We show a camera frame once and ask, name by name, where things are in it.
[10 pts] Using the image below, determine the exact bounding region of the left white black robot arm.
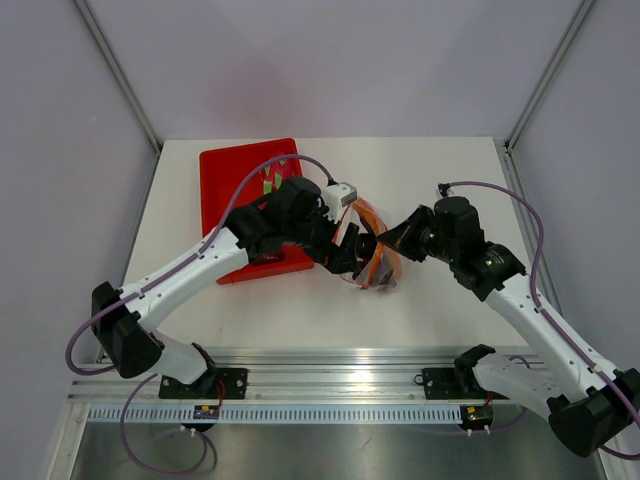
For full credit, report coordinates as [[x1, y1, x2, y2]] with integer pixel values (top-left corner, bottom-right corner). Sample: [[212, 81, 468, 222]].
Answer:
[[92, 176, 359, 398]]

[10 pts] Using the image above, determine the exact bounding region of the dark plum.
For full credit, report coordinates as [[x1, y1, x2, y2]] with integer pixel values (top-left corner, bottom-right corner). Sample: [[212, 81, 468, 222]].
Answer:
[[355, 233, 378, 262]]

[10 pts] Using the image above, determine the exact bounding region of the white slotted cable duct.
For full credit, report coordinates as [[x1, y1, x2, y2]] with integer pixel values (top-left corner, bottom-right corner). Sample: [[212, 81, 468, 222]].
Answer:
[[88, 404, 462, 425]]

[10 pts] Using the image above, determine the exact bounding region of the dark red grape bunch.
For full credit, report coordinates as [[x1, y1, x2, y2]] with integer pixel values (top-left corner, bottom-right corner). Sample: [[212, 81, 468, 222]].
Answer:
[[349, 258, 403, 291]]

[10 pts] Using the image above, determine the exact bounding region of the clear orange zip top bag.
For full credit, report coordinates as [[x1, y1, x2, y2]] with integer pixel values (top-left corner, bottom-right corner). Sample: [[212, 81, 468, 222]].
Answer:
[[333, 197, 403, 293]]

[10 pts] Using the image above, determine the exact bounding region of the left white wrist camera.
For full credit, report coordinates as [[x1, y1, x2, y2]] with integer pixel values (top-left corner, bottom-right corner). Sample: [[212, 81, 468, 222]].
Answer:
[[321, 182, 358, 223]]

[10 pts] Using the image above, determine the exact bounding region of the right small circuit board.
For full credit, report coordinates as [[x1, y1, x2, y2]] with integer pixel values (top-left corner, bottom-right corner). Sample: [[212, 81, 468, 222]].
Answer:
[[463, 405, 494, 424]]

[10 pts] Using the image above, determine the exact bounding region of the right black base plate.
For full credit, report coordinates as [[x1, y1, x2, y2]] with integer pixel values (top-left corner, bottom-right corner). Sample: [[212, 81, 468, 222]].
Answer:
[[413, 367, 504, 401]]

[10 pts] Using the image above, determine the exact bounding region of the left small circuit board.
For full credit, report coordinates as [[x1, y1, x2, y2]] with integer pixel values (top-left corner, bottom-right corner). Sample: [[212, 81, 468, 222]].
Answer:
[[193, 405, 219, 419]]

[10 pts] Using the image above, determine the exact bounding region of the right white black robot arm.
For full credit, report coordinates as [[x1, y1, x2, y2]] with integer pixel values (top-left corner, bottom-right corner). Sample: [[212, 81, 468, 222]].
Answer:
[[378, 196, 639, 457]]

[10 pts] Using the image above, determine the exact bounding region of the red apple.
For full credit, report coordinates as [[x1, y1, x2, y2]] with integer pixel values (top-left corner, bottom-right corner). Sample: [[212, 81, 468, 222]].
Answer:
[[256, 250, 285, 265]]

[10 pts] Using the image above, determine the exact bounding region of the right aluminium corner post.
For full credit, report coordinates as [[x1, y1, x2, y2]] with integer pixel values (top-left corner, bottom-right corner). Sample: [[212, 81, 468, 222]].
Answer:
[[504, 0, 599, 154]]

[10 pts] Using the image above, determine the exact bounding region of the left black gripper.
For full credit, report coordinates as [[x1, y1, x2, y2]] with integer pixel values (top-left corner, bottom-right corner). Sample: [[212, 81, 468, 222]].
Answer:
[[285, 202, 359, 275]]

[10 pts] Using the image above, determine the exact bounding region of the red plastic tray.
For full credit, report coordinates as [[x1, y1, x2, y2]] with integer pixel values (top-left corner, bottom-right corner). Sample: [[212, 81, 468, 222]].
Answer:
[[199, 138, 313, 285]]

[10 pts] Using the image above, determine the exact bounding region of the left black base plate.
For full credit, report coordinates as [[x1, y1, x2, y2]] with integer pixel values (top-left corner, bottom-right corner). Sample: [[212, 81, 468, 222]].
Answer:
[[158, 367, 249, 400]]

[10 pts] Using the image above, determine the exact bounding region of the aluminium corner post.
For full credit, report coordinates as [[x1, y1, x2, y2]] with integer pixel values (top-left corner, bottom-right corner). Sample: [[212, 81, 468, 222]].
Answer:
[[70, 0, 163, 158], [504, 0, 599, 154]]

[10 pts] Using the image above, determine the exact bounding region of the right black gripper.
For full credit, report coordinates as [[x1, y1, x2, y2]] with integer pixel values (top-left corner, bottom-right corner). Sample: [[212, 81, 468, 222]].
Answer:
[[379, 204, 459, 265]]

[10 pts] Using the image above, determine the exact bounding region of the aluminium mounting rail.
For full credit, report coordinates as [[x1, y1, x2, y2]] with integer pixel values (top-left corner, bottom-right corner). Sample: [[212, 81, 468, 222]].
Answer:
[[67, 349, 551, 402]]

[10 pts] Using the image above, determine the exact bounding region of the small circuit board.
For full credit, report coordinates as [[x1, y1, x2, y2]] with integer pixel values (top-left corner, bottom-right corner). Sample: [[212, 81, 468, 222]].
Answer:
[[193, 405, 219, 419], [463, 405, 494, 424]]

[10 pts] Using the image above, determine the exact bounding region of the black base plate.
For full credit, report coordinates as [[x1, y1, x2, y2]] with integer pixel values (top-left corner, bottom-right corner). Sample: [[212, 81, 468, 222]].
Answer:
[[413, 367, 504, 401], [158, 367, 249, 400]]

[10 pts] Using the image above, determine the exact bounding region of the pink dragon fruit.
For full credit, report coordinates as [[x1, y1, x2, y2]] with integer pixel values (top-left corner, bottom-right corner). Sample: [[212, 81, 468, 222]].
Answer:
[[260, 158, 295, 195]]

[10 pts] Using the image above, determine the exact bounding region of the left aluminium corner post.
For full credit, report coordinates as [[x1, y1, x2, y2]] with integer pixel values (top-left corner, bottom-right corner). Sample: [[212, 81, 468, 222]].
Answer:
[[70, 0, 163, 158]]

